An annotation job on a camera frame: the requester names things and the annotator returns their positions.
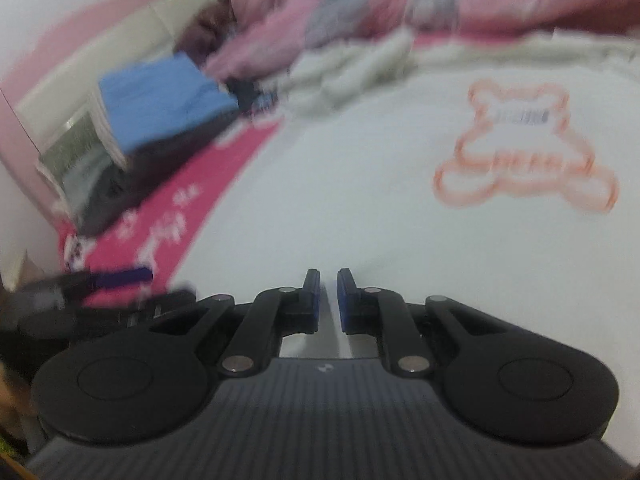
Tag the pink floral bed blanket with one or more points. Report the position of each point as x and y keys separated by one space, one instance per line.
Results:
x=200 y=185

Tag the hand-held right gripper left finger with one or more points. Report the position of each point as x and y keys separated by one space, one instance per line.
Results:
x=315 y=301

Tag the pink patterned quilt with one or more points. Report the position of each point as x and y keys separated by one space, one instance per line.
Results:
x=500 y=0

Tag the grey green patterned cloth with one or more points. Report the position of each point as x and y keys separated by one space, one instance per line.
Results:
x=75 y=160

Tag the cream knitted garment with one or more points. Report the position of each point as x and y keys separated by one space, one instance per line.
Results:
x=110 y=130

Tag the dark brown cloth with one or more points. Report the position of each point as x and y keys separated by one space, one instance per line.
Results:
x=205 y=35

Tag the white sweatshirt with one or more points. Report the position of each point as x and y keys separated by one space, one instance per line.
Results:
x=350 y=185

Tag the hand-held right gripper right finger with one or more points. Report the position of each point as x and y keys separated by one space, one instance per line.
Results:
x=344 y=301

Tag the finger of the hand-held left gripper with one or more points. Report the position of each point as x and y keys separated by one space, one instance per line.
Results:
x=120 y=278
x=160 y=305

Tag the dark folded garment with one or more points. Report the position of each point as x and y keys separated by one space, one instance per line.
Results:
x=150 y=170

